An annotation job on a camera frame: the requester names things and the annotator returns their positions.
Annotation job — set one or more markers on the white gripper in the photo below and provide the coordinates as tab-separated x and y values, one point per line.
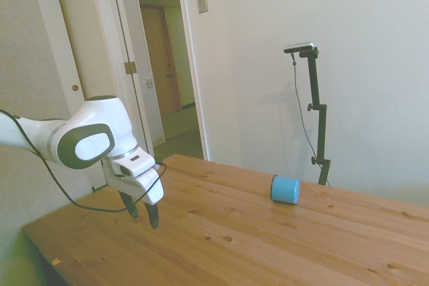
134	179

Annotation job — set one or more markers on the blue enamel mug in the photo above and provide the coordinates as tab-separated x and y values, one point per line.
285	190

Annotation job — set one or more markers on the metal door latch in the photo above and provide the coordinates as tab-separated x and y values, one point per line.
149	83

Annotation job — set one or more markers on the round brass door knob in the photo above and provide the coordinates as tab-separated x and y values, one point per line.
75	87

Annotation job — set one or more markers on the brass door hinge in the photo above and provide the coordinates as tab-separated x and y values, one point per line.
130	67

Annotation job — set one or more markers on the white open door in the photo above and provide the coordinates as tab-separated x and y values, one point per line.
144	48

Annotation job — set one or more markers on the brown wooden door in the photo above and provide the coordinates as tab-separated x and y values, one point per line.
157	48

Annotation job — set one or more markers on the white door with round knob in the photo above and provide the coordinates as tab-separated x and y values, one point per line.
83	31

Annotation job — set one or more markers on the white door frame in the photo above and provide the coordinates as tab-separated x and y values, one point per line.
187	48

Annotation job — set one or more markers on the black camera stand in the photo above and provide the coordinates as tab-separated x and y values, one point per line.
321	125

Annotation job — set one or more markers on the camera on black stand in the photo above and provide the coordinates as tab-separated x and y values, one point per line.
296	81

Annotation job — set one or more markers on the grey wall switch plate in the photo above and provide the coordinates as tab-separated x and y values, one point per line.
201	1

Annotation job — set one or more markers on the grey exterior camera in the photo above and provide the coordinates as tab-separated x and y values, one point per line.
300	47

